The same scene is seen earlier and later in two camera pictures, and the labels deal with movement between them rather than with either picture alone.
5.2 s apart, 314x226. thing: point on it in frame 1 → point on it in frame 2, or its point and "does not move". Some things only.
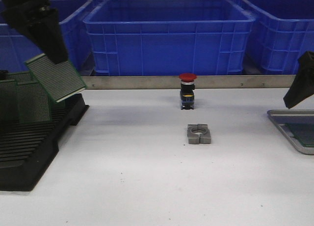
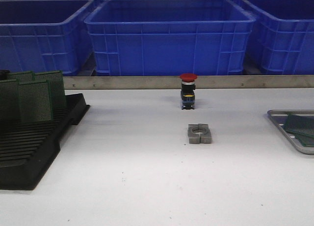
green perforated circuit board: [60, 80] → [300, 124]
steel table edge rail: [222, 82] does not move
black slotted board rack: [27, 149] does not move
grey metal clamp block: [198, 133] does not move
